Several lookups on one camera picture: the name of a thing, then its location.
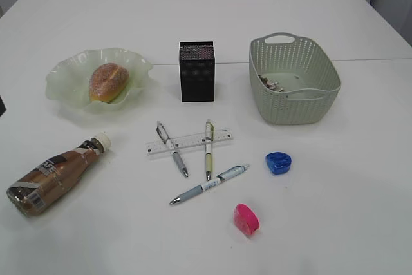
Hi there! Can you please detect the sugared bread roll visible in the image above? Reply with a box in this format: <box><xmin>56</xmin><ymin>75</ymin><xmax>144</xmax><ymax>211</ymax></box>
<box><xmin>89</xmin><ymin>63</ymin><xmax>129</xmax><ymax>103</ymax></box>

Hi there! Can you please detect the green white pen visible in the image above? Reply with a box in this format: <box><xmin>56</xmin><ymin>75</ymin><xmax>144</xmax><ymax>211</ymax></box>
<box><xmin>205</xmin><ymin>119</ymin><xmax>214</xmax><ymax>181</ymax></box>

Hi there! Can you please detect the grey grip pen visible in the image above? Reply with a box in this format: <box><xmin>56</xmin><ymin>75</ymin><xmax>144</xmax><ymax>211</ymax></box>
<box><xmin>156</xmin><ymin>121</ymin><xmax>189</xmax><ymax>178</ymax></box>

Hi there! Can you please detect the blue grey pen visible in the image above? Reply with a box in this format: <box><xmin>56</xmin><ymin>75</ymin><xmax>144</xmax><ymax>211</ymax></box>
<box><xmin>169</xmin><ymin>164</ymin><xmax>250</xmax><ymax>205</ymax></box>

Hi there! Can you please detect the black square pen holder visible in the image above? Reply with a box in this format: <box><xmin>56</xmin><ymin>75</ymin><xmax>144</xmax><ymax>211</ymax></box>
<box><xmin>179</xmin><ymin>41</ymin><xmax>215</xmax><ymax>102</ymax></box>

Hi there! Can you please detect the blue pencil sharpener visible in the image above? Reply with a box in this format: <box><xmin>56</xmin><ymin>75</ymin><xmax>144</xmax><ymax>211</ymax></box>
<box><xmin>265</xmin><ymin>152</ymin><xmax>292</xmax><ymax>175</ymax></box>

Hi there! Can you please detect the pink pencil sharpener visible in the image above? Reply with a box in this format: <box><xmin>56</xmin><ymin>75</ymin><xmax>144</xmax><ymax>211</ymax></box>
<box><xmin>233</xmin><ymin>204</ymin><xmax>260</xmax><ymax>236</ymax></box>

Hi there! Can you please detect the green plastic woven basket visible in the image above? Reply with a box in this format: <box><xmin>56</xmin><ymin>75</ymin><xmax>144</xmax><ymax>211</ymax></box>
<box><xmin>249</xmin><ymin>33</ymin><xmax>341</xmax><ymax>125</ymax></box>

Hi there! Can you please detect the wavy green glass plate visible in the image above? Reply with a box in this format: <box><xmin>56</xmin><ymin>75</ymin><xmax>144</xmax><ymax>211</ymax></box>
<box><xmin>46</xmin><ymin>48</ymin><xmax>153</xmax><ymax>114</ymax></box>

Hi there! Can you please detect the clear plastic ruler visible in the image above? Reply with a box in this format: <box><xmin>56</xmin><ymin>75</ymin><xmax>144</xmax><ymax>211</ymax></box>
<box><xmin>145</xmin><ymin>129</ymin><xmax>234</xmax><ymax>155</ymax></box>

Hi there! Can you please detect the brown coffee drink bottle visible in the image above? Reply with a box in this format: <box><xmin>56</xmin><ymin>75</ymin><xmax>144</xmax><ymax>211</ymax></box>
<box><xmin>6</xmin><ymin>133</ymin><xmax>111</xmax><ymax>217</ymax></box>

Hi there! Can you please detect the black object at table edge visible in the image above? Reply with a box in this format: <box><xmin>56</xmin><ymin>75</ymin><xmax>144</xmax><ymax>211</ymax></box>
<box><xmin>0</xmin><ymin>97</ymin><xmax>6</xmax><ymax>116</ymax></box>

